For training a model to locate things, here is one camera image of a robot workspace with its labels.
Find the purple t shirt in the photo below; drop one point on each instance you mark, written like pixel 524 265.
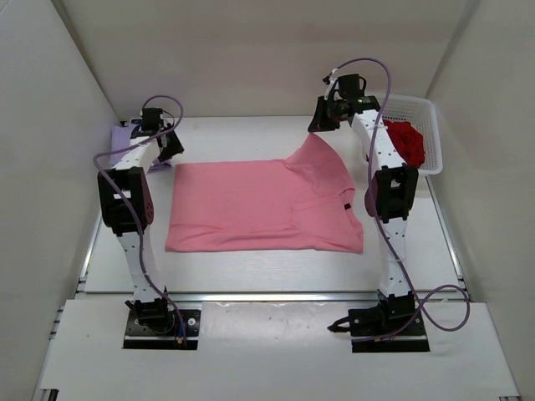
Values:
pixel 120 139

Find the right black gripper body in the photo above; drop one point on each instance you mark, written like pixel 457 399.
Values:
pixel 337 109

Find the white plastic laundry basket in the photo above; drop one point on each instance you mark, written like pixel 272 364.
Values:
pixel 419 112

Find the pink t shirt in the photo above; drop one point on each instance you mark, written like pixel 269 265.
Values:
pixel 301 202

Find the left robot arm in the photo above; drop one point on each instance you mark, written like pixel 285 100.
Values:
pixel 127 207

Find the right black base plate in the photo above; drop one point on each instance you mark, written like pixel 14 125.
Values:
pixel 372 330

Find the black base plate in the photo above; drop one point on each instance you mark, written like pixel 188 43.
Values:
pixel 372 330
pixel 166 337

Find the aluminium rail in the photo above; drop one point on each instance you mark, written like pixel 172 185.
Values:
pixel 275 297

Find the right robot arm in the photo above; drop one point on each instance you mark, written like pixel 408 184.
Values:
pixel 391 181

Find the red t shirt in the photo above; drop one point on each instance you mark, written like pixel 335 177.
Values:
pixel 408 142

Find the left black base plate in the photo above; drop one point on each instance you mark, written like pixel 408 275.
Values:
pixel 166 337

